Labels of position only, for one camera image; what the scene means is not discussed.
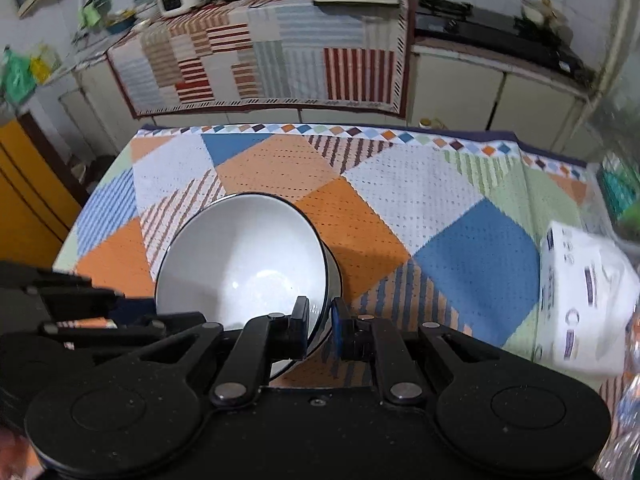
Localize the blue basin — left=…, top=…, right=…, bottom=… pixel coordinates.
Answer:
left=105, top=10, right=137, bottom=35

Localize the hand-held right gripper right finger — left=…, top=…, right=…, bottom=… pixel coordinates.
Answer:
left=331, top=297, right=502, bottom=407

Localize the cream base cabinet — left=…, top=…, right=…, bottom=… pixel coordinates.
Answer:
left=407, top=45, right=592, bottom=162

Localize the white tissue box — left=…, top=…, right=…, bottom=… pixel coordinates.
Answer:
left=539, top=220, right=640, bottom=379

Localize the black gas stove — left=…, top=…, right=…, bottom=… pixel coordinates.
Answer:
left=414, top=0, right=584, bottom=75

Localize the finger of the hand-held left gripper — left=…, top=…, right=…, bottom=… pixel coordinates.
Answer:
left=0, top=260, right=122, bottom=321
left=40, top=312, right=207, bottom=347

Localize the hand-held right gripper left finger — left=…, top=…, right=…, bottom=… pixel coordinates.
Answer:
left=125, top=296, right=311, bottom=409

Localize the patchwork tablecloth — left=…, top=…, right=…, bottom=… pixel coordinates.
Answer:
left=52, top=122, right=640, bottom=392

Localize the striped patchwork counter cloth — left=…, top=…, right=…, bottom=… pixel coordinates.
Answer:
left=106, top=0, right=417, bottom=120

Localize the green hanging cloth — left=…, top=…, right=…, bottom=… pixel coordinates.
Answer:
left=80, top=0, right=109, bottom=29

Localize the green detergent bottle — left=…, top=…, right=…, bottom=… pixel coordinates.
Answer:
left=0, top=46, right=39, bottom=106

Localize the yellow detergent bottle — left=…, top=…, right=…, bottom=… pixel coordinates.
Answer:
left=30, top=42, right=64, bottom=84

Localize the cream cooking pot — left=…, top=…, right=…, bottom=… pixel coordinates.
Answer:
left=520, top=0, right=569, bottom=29

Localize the yellow wooden chair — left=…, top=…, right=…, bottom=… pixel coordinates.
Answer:
left=0, top=112, right=84, bottom=262

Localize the green plastic basket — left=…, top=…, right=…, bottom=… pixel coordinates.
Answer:
left=597, top=155, right=640, bottom=222

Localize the white bowl black rim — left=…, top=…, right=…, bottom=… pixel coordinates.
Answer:
left=154, top=192, right=344, bottom=380

